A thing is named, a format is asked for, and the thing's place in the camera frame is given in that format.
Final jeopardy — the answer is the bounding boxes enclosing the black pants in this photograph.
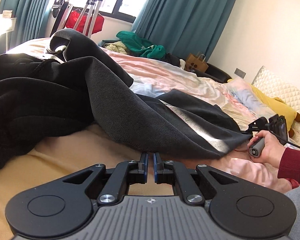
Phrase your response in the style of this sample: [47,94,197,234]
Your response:
[0,29,251,169]

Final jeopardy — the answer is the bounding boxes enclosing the person right hand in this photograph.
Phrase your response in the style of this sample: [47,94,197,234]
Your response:
[247,130,286,168]

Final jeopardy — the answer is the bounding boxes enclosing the yellow plush toy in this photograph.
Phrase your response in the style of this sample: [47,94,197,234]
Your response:
[226,77,300,138]

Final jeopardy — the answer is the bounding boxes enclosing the white quilted headboard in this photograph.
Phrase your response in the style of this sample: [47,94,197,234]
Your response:
[251,66,300,145]

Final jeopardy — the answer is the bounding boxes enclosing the black armchair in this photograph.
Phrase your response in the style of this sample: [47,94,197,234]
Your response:
[191,63,232,83]

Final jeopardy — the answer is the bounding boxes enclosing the brown paper bag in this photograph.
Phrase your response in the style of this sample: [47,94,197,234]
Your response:
[185,53,209,73]

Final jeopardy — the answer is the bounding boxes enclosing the green garment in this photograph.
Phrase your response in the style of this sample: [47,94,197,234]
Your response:
[116,31,166,60]

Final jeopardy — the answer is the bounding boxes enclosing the yellow knitted garment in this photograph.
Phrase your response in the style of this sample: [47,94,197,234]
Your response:
[103,41,130,55]

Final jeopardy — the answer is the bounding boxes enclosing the right teal curtain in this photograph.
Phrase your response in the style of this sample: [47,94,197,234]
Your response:
[132,0,236,59]

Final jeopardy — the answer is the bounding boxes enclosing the teal curtain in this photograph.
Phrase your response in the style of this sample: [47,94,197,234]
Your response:
[132,0,236,59]
[0,0,52,54]

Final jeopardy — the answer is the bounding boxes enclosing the red garment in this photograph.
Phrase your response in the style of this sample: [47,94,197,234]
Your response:
[65,9,104,34]

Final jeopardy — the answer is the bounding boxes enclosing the black folded board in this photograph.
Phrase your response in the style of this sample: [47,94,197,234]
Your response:
[49,0,73,37]

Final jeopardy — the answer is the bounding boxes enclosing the garment steamer stand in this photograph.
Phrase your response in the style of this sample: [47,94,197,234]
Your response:
[74,0,103,38]

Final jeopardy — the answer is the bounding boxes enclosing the white vanity desk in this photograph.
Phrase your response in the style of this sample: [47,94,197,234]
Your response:
[0,10,17,51]

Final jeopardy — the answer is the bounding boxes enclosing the left teal curtain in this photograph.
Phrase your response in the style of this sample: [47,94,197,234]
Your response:
[0,0,52,54]

